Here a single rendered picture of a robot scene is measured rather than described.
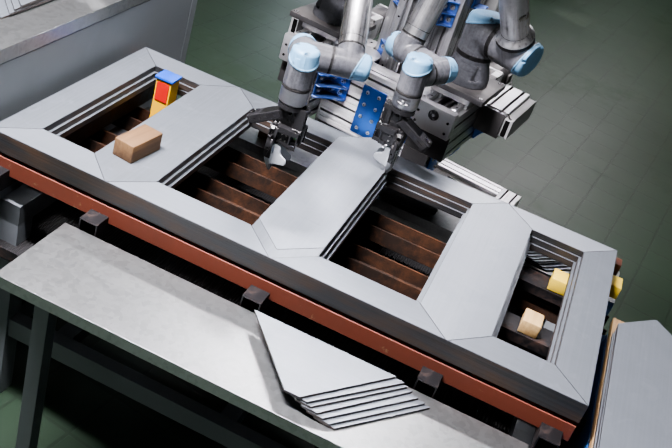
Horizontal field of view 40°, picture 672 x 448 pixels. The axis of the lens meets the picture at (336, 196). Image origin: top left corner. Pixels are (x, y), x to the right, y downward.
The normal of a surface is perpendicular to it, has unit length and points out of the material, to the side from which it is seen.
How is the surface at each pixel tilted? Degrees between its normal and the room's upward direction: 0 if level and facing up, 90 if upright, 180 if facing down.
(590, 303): 0
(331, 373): 0
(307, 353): 0
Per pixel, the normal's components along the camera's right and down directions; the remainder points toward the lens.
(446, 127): -0.47, 0.34
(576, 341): 0.27, -0.82
